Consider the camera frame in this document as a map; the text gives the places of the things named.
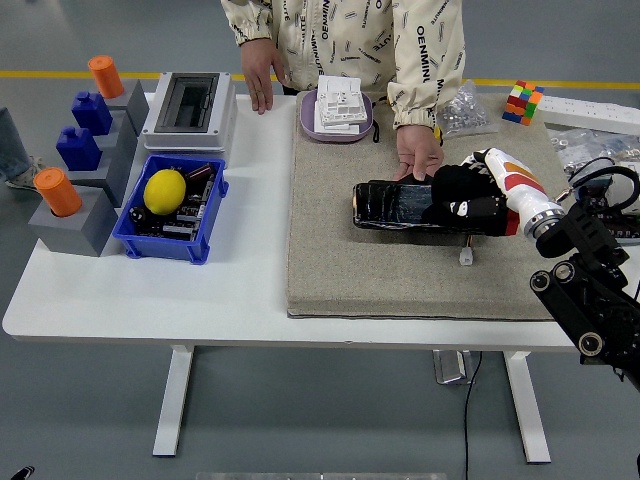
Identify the person's right hand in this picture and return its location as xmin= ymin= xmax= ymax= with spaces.
xmin=238 ymin=38 xmax=289 ymax=115

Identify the person's left hand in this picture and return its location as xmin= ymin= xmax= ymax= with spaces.
xmin=393 ymin=123 xmax=445 ymax=182

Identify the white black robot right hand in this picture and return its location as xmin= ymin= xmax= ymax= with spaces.
xmin=448 ymin=147 xmax=555 ymax=235

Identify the grey electrical box clear lid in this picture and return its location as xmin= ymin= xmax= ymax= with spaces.
xmin=140 ymin=71 xmax=239 ymax=155

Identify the clear bag of metal screws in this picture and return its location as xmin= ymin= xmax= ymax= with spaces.
xmin=437 ymin=78 xmax=501 ymax=140

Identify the purple tray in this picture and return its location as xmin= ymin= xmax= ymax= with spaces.
xmin=298 ymin=89 xmax=376 ymax=145

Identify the clear bag of washers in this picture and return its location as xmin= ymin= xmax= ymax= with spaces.
xmin=547 ymin=127 xmax=640 ymax=174

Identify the colourful puzzle cube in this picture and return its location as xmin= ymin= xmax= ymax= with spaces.
xmin=501 ymin=79 xmax=545 ymax=127

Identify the person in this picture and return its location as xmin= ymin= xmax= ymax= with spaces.
xmin=221 ymin=0 xmax=467 ymax=131
xmin=0 ymin=106 xmax=47 ymax=192

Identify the white power strip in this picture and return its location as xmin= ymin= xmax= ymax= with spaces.
xmin=537 ymin=94 xmax=640 ymax=137

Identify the white device box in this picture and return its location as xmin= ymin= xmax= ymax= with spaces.
xmin=612 ymin=172 xmax=640 ymax=216

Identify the dark circuit board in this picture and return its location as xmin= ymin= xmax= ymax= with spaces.
xmin=584 ymin=182 xmax=640 ymax=240

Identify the light blue tray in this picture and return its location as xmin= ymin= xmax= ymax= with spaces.
xmin=572 ymin=174 xmax=640 ymax=246

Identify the grey block holder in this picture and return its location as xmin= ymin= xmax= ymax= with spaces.
xmin=67 ymin=132 xmax=139 ymax=209
xmin=102 ymin=78 xmax=152 ymax=137
xmin=28 ymin=185 xmax=125 ymax=259
xmin=94 ymin=108 xmax=140 ymax=166

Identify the grey-brown mat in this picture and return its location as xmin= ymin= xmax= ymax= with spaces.
xmin=285 ymin=91 xmax=615 ymax=323

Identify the yellow lemon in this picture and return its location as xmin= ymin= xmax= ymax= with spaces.
xmin=143 ymin=168 xmax=188 ymax=216

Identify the orange cylinder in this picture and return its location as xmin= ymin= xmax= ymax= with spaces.
xmin=87 ymin=54 xmax=126 ymax=100
xmin=33 ymin=167 xmax=84 ymax=218

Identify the circuit board with capacitors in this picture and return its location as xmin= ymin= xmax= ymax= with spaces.
xmin=128 ymin=162 xmax=219 ymax=242

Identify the white table leg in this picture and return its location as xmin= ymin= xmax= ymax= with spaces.
xmin=503 ymin=350 xmax=552 ymax=464
xmin=152 ymin=344 xmax=195 ymax=457

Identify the blue block with knob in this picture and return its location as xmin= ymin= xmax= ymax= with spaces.
xmin=71 ymin=91 xmax=115 ymax=136
xmin=55 ymin=126 xmax=104 ymax=173

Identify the blue plastic bin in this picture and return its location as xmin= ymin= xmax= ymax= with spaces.
xmin=112 ymin=153 xmax=230 ymax=266

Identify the thin black cable loop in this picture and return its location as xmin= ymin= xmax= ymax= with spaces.
xmin=568 ymin=157 xmax=616 ymax=186

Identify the white wall switch plate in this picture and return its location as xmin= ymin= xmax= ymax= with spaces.
xmin=314 ymin=92 xmax=375 ymax=135
xmin=317 ymin=74 xmax=365 ymax=104

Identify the white wire connector plug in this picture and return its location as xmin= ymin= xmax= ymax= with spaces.
xmin=458 ymin=233 xmax=479 ymax=267

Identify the silver metal bracket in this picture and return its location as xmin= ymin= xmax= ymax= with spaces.
xmin=432 ymin=349 xmax=476 ymax=385

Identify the black floor cable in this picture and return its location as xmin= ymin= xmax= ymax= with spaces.
xmin=462 ymin=351 xmax=484 ymax=480

